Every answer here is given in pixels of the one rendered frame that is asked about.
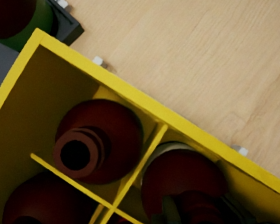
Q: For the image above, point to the dark grey tray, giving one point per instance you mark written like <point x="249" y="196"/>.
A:
<point x="68" y="30"/>

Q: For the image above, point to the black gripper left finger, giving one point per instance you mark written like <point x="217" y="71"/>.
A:
<point x="170" y="214"/>

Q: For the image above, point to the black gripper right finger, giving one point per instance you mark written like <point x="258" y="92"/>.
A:
<point x="234" y="213"/>

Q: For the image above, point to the yellow crate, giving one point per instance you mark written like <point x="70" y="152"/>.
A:
<point x="42" y="86"/>

